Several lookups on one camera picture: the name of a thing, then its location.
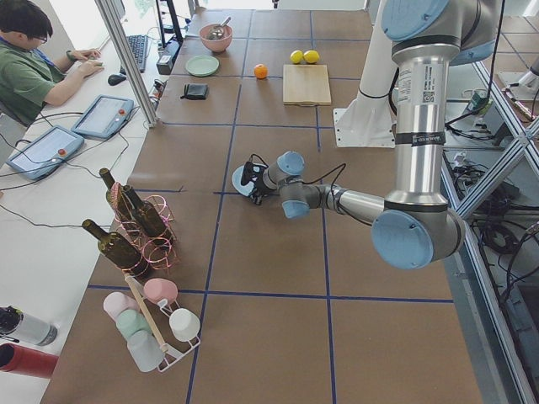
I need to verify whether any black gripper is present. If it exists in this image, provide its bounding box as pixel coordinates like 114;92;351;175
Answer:
240;153;269;205

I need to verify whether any light blue plate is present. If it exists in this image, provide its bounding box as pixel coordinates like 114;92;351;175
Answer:
232;162;264;197

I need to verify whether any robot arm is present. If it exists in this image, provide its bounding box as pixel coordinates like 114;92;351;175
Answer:
232;1;502;269

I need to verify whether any light green plate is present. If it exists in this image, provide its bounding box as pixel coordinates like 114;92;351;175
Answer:
185;56;220;77

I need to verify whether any dark wine bottle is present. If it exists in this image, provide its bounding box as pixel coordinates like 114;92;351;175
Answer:
122;185;173;246
99;167;139;235
82;219;153;279

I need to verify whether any bamboo cutting board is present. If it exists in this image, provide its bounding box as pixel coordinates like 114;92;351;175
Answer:
283;64;332;106

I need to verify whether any folded grey cloth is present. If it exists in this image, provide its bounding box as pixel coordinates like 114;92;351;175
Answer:
180;83;209;100

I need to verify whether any orange mandarin fruit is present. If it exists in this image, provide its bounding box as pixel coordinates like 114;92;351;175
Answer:
253;64;269;80

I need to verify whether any dark wine bottle upper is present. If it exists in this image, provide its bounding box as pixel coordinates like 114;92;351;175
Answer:
99;167;139;235

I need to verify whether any pink cup top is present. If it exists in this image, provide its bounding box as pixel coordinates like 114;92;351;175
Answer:
143;278;179;304

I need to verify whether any white cup right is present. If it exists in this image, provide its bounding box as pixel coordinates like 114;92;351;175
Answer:
169;308;200;342

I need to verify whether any lower yellow lemon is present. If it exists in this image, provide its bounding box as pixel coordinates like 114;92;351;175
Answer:
290;50;304;65

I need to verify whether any yellow lemon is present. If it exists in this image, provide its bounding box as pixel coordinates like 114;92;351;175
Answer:
303;50;320;64
290;50;304;65

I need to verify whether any dark wine bottle lower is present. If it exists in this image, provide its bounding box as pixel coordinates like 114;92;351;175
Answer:
82;219;153;279

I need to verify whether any upper yellow lemon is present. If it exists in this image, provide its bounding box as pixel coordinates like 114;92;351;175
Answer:
303;50;320;64

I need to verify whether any pink bowl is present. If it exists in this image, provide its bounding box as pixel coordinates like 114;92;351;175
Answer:
199;24;233;53

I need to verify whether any metal scoop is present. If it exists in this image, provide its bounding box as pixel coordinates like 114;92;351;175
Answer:
206;16;232;40

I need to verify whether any far teach pendant tablet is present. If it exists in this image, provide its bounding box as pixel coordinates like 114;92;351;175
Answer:
72;95;134;140

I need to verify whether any teach pendant tablet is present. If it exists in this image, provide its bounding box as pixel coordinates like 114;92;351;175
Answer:
6;125;84;180
72;95;134;140

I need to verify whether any pale pink cup left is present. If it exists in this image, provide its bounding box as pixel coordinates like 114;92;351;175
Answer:
103;291;140;322

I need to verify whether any mint green cup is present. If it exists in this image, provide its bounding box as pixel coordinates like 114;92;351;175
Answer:
115;309;151;340

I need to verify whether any black computer mouse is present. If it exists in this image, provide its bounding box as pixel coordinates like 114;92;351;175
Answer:
107;73;127;87

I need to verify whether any grey cup bottom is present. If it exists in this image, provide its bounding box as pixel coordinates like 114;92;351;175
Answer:
127;330;165;372

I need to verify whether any black keyboard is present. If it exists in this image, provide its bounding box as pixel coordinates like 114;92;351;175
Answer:
126;35;149;72

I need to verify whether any near teach pendant tablet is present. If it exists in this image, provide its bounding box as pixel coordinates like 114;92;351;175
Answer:
6;125;84;180

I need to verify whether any person in green shirt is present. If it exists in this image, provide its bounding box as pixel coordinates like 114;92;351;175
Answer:
1;1;104;126

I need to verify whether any grey water bottle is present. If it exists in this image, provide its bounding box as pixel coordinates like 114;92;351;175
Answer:
1;306;57;346

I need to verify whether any red cylinder bottle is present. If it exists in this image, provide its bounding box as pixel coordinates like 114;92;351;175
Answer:
1;343;58;379

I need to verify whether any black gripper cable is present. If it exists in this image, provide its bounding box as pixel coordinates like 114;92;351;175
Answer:
301;163;380;224

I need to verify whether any copper wire bottle rack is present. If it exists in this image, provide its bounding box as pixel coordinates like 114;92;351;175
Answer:
107;182;178;274

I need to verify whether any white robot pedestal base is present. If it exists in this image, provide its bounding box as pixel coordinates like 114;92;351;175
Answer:
334;1;397;148

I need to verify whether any white wire cup rack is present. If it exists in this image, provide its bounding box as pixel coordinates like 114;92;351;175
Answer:
125;276;200;373

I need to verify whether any aluminium frame post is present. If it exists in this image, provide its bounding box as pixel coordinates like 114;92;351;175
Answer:
94;0;157;128

